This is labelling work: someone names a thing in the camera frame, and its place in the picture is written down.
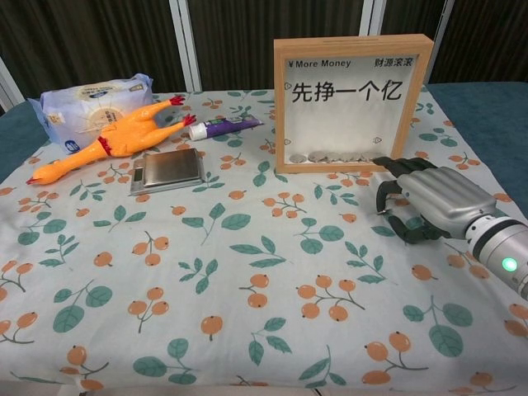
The wooden money box frame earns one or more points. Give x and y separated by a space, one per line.
350 119

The purple white toothpaste tube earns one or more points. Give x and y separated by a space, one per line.
231 127

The teal table cover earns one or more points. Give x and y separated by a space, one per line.
486 111

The floral print tablecloth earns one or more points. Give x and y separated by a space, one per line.
247 231

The dark folding screen white frames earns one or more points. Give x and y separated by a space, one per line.
103 41

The pale blue wet wipes pack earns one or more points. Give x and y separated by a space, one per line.
82 107

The silver pocket scale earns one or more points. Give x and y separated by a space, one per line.
173 167

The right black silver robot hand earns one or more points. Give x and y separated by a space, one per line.
445 198

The orange rubber chicken toy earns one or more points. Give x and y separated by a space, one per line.
128 134

